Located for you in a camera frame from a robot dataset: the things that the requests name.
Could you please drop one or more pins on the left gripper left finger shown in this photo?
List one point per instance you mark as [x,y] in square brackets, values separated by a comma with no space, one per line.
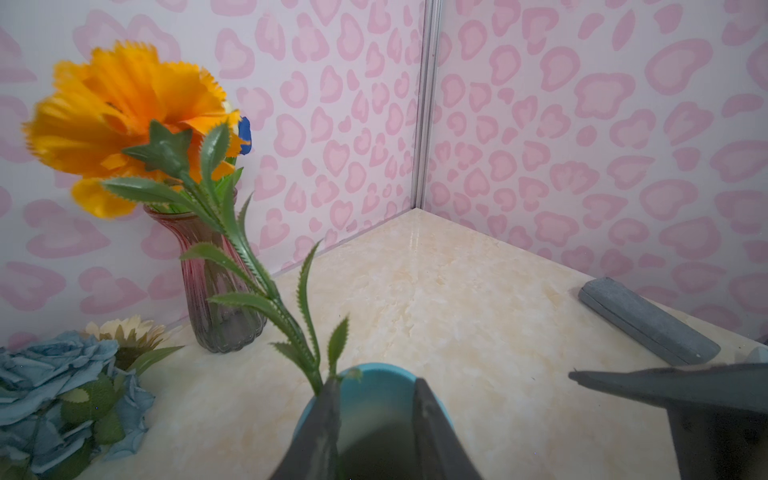
[313,453]

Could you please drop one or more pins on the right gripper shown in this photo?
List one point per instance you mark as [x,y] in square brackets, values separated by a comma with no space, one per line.
[708,444]

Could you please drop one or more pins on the orange flower stem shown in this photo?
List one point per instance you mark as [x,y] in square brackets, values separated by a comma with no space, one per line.
[136,130]

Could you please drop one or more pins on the red glass vase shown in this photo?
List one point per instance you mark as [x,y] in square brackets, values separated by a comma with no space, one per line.
[217,328]

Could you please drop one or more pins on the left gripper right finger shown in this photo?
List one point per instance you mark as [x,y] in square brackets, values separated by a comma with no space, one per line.
[440,454]

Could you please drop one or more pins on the grey sponge block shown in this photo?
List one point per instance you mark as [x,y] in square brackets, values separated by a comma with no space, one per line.
[668,338]

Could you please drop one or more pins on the teal cylindrical vase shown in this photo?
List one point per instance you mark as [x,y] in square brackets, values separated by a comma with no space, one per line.
[376,439]

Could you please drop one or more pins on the cream sunflower stem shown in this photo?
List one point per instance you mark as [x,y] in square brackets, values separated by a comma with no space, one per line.
[134,335]

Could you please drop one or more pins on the blue tulip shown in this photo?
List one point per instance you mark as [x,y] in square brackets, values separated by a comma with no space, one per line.
[245,135]

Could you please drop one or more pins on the blue rose bouquet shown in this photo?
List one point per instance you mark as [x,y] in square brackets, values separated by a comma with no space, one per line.
[66,405]

